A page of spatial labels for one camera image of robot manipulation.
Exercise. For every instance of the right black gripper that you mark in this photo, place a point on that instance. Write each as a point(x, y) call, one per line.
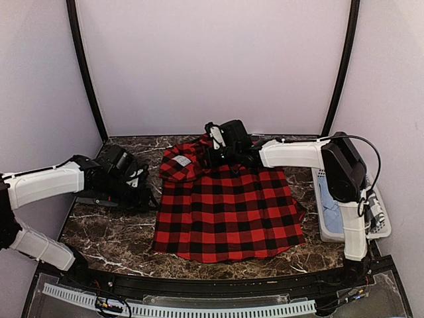
point(211, 159)

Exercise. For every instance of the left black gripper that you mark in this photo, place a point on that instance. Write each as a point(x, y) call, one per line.
point(134, 211)

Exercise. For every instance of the red black plaid shirt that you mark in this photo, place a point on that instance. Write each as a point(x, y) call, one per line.
point(223, 214)

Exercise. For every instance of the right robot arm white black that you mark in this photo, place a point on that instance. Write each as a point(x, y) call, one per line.
point(344, 168)

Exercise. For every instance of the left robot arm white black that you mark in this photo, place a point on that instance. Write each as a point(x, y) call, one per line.
point(19, 189)

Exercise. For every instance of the folded black pinstripe shirt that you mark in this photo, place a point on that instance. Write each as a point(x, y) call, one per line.
point(106, 178)

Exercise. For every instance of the folded grey shirt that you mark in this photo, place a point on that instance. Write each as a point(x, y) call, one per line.
point(103, 202)

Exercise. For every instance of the light blue folded shirt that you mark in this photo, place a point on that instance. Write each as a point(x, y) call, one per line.
point(331, 211)

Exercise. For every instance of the black white checked shirt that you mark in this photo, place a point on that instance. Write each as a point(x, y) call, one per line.
point(377, 217)

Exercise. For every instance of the white plastic laundry basket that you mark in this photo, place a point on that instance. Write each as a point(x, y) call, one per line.
point(325, 235)

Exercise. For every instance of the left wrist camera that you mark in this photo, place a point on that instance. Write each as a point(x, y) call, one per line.
point(138, 177)

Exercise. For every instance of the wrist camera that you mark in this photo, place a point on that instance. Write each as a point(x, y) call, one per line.
point(138, 177)
point(216, 135)

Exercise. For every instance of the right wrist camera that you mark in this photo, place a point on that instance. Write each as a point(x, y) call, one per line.
point(216, 135)

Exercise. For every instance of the black curved front rail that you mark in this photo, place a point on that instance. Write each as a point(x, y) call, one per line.
point(317, 284)

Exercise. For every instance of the white slotted cable duct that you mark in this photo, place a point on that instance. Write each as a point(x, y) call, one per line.
point(161, 306)

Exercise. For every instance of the right black frame post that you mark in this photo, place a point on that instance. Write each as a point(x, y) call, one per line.
point(343, 66)

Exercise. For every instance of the black frame post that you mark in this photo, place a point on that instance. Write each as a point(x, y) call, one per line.
point(74, 23)
point(343, 66)

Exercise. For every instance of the left black frame post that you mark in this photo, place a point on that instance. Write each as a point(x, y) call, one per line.
point(74, 23)

